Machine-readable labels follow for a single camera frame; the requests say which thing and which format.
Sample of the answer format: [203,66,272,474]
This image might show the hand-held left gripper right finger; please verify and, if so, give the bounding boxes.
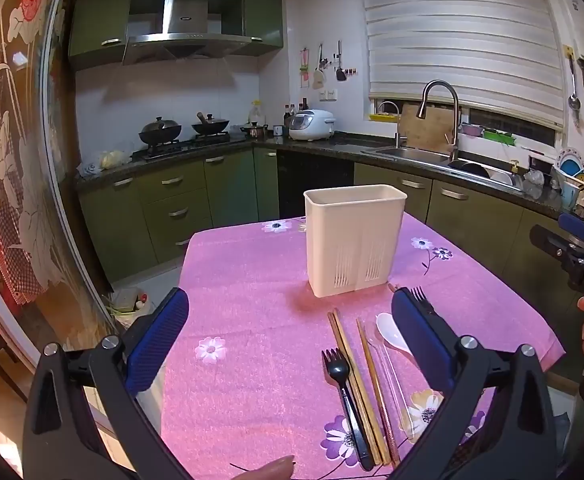
[391,289,560,480]

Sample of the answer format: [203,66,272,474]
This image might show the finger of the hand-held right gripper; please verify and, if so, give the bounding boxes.
[529,224,581,274]
[558,212,584,251]

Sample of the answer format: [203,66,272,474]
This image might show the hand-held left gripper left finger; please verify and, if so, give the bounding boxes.
[22,287,193,480]

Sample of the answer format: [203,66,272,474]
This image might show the white plastic utensil holder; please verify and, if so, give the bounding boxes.
[303,184,407,299]

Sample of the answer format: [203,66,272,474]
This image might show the person's left hand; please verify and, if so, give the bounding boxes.
[244,455,295,480]

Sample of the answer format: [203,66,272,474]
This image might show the black plastic fork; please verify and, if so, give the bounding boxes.
[408,286,440,321]
[322,349,375,472]

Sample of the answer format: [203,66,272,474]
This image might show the clear plastic spoon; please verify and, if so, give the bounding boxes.
[367,322,445,445]

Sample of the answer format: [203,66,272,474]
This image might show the floor trash bin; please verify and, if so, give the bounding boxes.
[107,287,150,316]

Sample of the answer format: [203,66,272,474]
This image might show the dish rack with plates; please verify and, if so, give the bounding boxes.
[554,147,584,216]

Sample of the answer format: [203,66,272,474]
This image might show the light wooden chopstick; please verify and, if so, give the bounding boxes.
[333,308,391,464]
[327,311,383,466]

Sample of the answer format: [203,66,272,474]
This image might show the pink floral tablecloth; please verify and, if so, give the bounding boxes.
[161,212,566,480]

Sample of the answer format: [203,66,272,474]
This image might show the green lower cabinets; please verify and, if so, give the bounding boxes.
[74,146,584,311]

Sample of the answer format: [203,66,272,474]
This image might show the green cabinets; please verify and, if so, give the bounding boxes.
[74,146,584,311]
[68,0,285,72]

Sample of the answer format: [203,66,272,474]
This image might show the tall steel faucet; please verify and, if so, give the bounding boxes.
[417,80,460,162]

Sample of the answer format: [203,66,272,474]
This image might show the wooden cutting board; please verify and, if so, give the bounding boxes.
[400,102,457,153]

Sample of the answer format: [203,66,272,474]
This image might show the steel sink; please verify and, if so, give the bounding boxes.
[362,145,472,167]

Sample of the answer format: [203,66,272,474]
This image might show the yellowish plastic bag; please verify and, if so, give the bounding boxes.
[99,150,133,168]

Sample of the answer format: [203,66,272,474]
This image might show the black gas stove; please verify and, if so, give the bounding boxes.
[131,132,233,162]

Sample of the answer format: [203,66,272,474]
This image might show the small steel faucet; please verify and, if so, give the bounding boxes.
[377,101,407,148]

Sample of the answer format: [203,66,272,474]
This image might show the black built-in appliance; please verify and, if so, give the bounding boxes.
[277,152,355,221]

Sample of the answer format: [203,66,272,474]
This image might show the black wok with lid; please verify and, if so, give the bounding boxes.
[138,116,183,146]

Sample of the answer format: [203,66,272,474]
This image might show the dark stone countertop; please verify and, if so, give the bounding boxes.
[74,132,584,221]

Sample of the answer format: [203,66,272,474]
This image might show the floral etched glass door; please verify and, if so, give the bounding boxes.
[0,0,118,411]

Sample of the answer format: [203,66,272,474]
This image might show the white window blind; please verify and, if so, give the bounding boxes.
[354,0,565,128]

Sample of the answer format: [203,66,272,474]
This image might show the white rice cooker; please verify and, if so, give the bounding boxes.
[288,109,337,142]

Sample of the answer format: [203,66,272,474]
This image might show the hanging white spatula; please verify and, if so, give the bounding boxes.
[313,45,327,90]

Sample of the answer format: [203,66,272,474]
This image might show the steel range hood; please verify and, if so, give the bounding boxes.
[122,0,245,66]

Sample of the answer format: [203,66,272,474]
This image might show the green upper cabinets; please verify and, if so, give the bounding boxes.
[68,0,285,72]

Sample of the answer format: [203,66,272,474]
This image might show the black wok with handle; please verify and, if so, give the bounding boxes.
[191,111,231,137]

